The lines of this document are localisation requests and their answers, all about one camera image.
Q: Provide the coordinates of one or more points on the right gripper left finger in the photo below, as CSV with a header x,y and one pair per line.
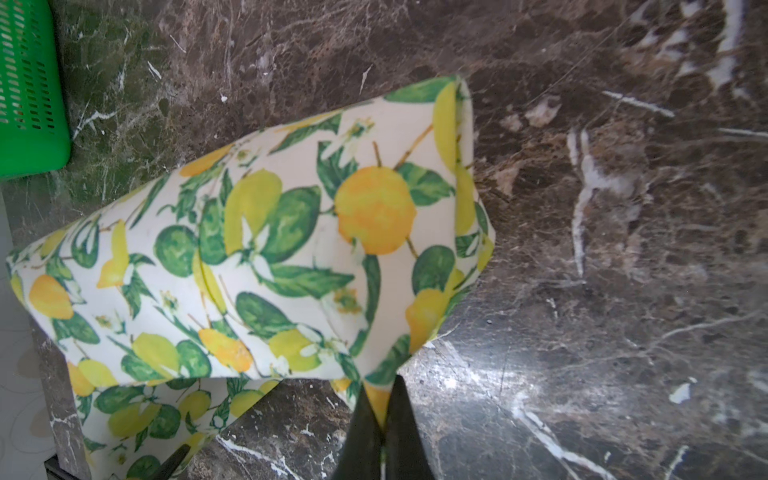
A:
x,y
360,457

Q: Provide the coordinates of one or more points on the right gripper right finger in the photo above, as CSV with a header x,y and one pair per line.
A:
x,y
405,455

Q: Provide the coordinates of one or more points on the lemon print skirt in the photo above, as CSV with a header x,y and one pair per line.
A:
x,y
331,248

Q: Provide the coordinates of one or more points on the green plastic basket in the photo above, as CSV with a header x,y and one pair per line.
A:
x,y
35,136

